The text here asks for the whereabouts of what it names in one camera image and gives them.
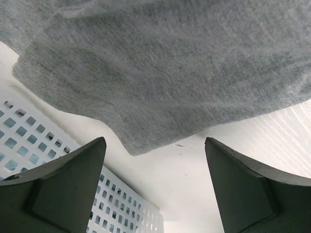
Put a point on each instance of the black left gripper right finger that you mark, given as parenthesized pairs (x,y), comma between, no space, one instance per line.
(253,197)

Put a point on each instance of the grey t-shirt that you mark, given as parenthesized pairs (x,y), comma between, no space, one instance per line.
(158,71)

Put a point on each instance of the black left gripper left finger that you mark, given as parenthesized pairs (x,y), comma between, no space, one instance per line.
(56,197)

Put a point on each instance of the white plastic laundry basket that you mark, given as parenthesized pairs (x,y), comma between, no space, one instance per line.
(29,139)

